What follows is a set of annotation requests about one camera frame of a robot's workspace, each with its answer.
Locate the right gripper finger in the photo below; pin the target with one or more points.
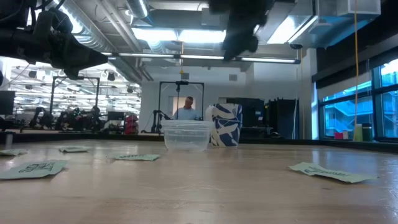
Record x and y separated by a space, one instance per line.
229 53

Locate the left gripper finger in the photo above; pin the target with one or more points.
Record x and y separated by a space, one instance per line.
94 57

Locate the green stevia packet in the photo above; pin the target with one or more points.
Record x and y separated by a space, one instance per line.
74 149
34 169
329 172
136 157
12 152

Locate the small black robot arm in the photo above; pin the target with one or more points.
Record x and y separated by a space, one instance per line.
157 119

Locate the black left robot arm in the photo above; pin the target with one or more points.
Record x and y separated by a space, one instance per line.
18 40

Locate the red storage bins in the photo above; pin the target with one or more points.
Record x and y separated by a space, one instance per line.
131 124

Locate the long linear ceiling light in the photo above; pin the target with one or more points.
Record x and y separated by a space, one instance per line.
202 57

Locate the black cabinet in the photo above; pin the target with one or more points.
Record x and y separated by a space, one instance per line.
281 118
248 112

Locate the blue white patterned mug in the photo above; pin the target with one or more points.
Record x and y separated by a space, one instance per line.
228 124

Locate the person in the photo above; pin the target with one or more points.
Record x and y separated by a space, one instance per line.
186 113

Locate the black monitor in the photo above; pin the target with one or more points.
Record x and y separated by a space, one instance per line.
7 102

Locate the clear plastic bowl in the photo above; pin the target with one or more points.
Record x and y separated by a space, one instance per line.
186 137

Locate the blue tinted window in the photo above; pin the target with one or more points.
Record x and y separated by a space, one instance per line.
348 115

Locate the small red box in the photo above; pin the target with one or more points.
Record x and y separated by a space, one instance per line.
338 136

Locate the light green bottle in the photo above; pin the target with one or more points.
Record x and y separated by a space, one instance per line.
358 133

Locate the dark green bottle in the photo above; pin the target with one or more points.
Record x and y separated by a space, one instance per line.
367 133

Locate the silver ventilation duct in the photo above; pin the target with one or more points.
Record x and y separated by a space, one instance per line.
87 28

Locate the black gantry frame with camera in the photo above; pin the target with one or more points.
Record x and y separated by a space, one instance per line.
182 82

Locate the black aluminium table frame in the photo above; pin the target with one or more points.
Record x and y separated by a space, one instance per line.
93 137

